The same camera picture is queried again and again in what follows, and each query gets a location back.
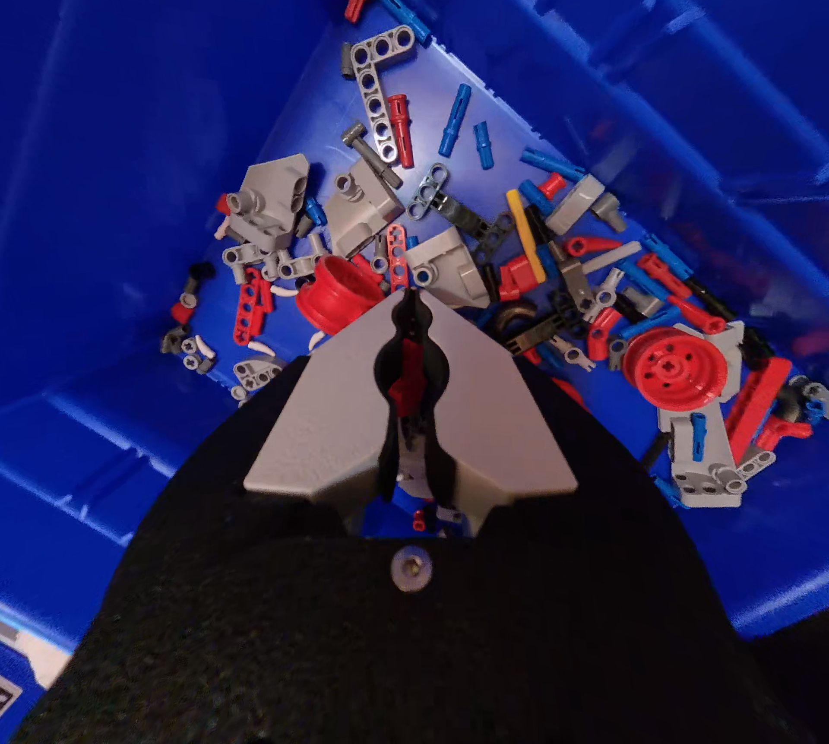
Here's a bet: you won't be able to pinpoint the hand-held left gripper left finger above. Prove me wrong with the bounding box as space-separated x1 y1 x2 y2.
244 288 413 536

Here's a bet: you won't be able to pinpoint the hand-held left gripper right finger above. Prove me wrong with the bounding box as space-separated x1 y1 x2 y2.
407 289 579 536

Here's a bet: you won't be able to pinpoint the pile of toy building pieces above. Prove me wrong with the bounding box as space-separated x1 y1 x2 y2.
158 0 829 531

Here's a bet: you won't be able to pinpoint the white printed label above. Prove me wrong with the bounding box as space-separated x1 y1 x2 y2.
0 605 73 716

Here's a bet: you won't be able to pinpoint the small red connector piece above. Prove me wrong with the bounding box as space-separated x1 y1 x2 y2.
387 336 430 418

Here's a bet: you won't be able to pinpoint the red toy wheel rim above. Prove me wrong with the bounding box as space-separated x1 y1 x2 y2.
623 326 730 412
296 255 387 332

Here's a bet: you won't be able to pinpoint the blue plastic bin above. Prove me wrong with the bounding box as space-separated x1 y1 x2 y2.
0 0 829 683

